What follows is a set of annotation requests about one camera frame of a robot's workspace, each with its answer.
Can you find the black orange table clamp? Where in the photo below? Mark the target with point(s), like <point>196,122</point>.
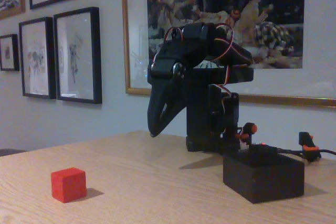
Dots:
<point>309,146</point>
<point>248,130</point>

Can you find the red cube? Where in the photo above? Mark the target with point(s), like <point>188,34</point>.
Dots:
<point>68,184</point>

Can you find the black-framed figure drawing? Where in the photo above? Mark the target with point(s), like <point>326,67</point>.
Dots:
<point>78,56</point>

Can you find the small black-framed picture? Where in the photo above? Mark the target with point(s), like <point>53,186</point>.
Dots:
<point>9,52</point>

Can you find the dark chair back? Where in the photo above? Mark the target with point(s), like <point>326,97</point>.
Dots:
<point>11,152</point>

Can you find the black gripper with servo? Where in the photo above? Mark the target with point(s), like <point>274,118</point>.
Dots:
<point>160,95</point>

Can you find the black-framed sketch drawing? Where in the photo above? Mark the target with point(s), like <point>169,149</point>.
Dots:
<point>35,56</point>

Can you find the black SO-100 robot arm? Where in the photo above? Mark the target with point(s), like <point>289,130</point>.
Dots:
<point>199,103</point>

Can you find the black box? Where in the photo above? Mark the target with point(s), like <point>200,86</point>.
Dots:
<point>262,179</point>

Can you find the large wood-framed garden picture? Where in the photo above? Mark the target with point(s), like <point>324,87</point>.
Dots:
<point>275,82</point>

